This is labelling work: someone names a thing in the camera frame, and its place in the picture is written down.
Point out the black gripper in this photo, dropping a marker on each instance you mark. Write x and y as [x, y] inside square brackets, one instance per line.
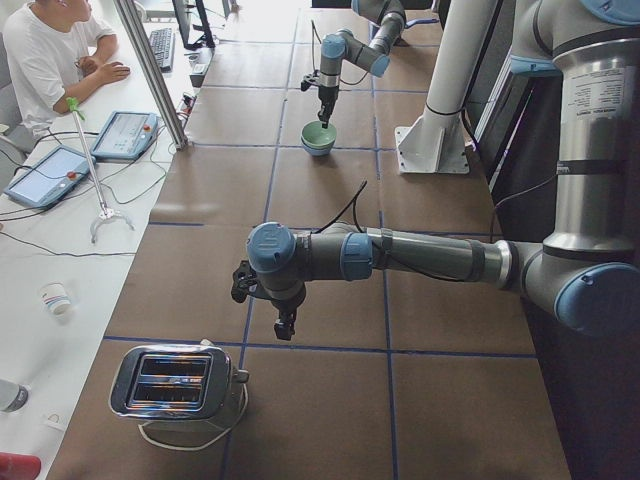
[288, 302]
[327, 95]

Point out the green bowl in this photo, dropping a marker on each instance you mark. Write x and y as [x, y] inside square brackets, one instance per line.
[312, 132]

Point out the blue bowl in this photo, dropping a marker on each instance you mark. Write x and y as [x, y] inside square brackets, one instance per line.
[317, 150]

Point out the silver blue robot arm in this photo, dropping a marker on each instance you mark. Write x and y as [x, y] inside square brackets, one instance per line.
[577, 273]
[372, 58]

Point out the white toaster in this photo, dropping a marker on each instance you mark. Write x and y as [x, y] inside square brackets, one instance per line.
[180, 387]

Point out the black monitor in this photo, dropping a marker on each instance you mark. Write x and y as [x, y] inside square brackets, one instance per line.
[194, 27]

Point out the black keyboard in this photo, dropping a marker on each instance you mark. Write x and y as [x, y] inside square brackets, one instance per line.
[162, 43]

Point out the far teach pendant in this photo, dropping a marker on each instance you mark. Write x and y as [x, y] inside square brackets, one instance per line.
[125, 136]

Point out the teach pendant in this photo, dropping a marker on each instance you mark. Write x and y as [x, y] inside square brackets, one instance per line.
[49, 180]
[125, 136]

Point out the reacher grabber stick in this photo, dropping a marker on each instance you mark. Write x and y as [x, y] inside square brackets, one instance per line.
[106, 213]

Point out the paper cup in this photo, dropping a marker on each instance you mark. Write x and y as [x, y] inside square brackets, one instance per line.
[55, 298]

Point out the seated person white shirt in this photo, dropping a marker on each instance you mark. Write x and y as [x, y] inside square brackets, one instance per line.
[58, 50]

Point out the near teach pendant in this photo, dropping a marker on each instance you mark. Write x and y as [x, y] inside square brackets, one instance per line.
[49, 180]

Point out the red bottle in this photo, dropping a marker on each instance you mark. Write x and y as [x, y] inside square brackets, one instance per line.
[19, 466]

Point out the white camera pole mount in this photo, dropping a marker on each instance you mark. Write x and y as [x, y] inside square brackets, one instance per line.
[435, 144]

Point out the aluminium frame post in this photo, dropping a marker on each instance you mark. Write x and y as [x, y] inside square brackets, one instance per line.
[133, 26]

